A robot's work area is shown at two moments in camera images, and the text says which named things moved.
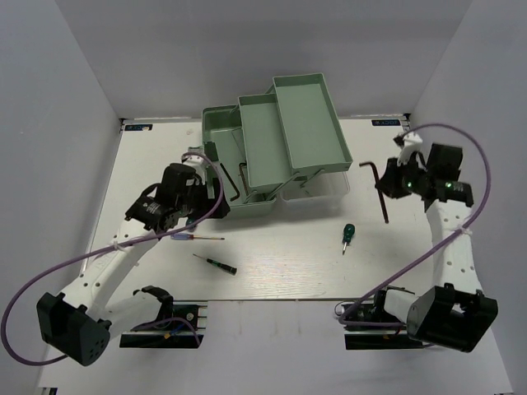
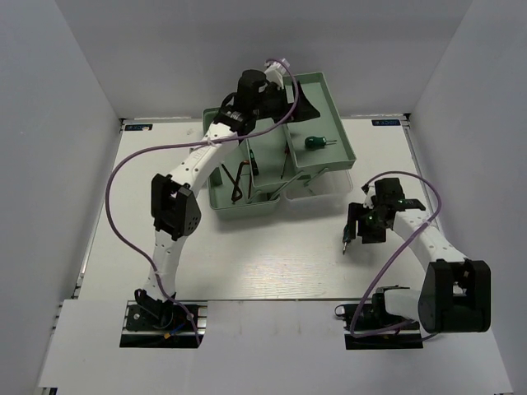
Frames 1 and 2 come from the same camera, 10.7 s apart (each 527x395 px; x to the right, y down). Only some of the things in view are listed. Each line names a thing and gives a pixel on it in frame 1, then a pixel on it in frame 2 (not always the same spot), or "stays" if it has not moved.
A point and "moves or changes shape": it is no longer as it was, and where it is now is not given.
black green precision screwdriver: [227, 268] → [255, 169]
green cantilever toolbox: [268, 143] stays
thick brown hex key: [379, 188] moves or changes shape
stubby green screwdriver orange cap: [348, 233] stays
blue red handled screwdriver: [181, 236] → [286, 153]
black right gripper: [388, 180] → [368, 235]
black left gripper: [207, 202] → [305, 109]
